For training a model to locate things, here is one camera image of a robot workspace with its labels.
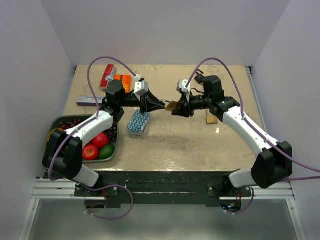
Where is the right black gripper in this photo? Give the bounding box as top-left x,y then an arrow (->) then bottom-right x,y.
169,91 -> 211,118

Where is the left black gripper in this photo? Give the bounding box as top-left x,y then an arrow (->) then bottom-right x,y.
120,88 -> 167,116

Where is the brass padlock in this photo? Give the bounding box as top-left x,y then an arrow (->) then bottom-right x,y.
206,111 -> 218,125
160,99 -> 179,112

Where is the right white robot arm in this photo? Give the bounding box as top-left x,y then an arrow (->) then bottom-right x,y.
171,75 -> 293,197

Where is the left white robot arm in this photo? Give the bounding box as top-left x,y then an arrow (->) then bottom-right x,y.
42,79 -> 166,196

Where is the blue zigzag sponge pack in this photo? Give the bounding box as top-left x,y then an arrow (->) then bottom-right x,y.
127,110 -> 151,137

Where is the orange razor package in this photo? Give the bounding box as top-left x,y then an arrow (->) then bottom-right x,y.
114,74 -> 132,93

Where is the dark grape bunch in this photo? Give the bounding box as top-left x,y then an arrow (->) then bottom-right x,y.
58,118 -> 118,141

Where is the red box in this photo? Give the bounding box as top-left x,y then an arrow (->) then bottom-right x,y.
99,64 -> 117,90

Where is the red apple back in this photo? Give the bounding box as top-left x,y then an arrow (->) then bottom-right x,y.
92,132 -> 110,149

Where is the red apple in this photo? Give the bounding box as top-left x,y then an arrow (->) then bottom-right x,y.
92,132 -> 110,149
82,144 -> 100,161

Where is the purple white toothpaste box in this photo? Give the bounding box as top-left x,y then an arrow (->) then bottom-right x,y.
76,95 -> 96,107

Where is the grey fruit tray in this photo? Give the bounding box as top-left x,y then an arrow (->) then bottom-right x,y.
50,115 -> 119,164

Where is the green avocado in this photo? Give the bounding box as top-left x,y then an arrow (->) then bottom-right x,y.
99,144 -> 115,160

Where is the red apple front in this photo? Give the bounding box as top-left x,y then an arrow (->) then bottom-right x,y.
82,144 -> 100,161

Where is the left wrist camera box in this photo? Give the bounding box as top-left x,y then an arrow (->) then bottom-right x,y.
134,74 -> 149,98

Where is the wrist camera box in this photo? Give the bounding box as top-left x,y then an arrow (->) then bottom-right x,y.
134,74 -> 149,98
176,79 -> 191,101

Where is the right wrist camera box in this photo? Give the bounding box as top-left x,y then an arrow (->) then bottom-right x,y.
176,79 -> 191,101

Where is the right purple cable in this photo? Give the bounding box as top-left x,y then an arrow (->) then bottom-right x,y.
186,57 -> 320,215

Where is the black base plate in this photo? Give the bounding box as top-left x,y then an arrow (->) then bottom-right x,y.
42,170 -> 279,209

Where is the aluminium rail frame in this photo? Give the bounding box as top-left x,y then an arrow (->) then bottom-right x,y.
18,65 -> 307,240

